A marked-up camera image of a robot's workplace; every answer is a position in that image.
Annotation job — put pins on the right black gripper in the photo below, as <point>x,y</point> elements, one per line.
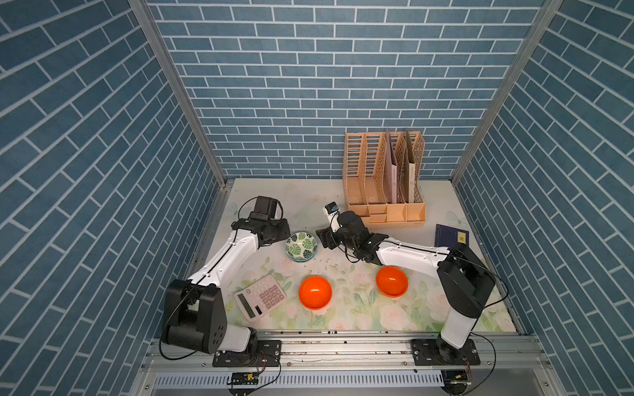
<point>327,238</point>

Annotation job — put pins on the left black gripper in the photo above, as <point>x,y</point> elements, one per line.
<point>284,229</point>

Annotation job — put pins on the orange bowl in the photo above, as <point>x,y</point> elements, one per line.
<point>315,293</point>
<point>392,282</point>

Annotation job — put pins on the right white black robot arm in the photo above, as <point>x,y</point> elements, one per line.
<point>465,280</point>

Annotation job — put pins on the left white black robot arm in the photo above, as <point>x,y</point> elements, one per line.
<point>194,314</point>

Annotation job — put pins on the floral table mat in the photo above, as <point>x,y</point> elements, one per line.
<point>357,304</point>

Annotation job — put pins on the pink calculator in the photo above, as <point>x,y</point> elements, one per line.
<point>260,298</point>

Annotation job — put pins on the beige desk file organizer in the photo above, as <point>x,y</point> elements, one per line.
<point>380,178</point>

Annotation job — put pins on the dark blue book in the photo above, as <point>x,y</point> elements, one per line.
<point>447,236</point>

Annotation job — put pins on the left green circuit board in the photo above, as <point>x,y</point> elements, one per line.
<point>250,379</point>

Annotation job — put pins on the right circuit board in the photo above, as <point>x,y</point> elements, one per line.
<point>455,382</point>

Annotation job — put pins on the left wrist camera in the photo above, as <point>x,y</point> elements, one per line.
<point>266,208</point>

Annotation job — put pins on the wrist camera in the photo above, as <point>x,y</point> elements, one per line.
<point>331,210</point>
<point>266,208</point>

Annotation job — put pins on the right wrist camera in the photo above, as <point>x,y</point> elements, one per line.
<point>331,210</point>

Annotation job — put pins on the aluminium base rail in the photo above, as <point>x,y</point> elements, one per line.
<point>354,363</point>

